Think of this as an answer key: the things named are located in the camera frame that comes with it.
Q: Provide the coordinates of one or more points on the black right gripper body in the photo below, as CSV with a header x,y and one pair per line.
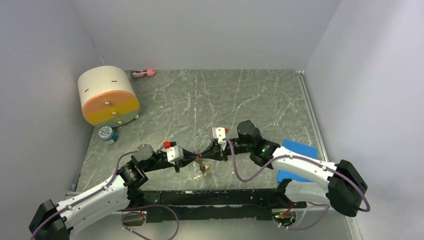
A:
x,y
235,147

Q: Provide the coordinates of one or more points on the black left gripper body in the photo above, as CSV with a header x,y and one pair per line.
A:
x,y
159,163

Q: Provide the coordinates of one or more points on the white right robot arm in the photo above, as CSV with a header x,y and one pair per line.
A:
x,y
335,184

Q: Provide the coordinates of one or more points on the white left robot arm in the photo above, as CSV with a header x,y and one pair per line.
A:
x,y
119,192

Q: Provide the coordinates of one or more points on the small blue white jar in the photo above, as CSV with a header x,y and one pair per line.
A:
x,y
108,135

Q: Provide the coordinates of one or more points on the white round drawer cabinet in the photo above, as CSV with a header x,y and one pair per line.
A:
x,y
107,97

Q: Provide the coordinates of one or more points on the pink capped small bottle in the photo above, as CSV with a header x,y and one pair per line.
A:
x,y
142,73

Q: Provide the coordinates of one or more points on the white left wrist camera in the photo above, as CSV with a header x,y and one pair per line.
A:
x,y
174,154

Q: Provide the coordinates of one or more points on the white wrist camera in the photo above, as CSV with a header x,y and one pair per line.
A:
x,y
219,134
174,154

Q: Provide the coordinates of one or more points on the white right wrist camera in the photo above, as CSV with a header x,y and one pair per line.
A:
x,y
219,134

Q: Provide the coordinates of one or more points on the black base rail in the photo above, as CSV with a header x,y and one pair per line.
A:
x,y
167,205

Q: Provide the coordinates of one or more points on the aluminium frame rail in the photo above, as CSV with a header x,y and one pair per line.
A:
x,y
290,219

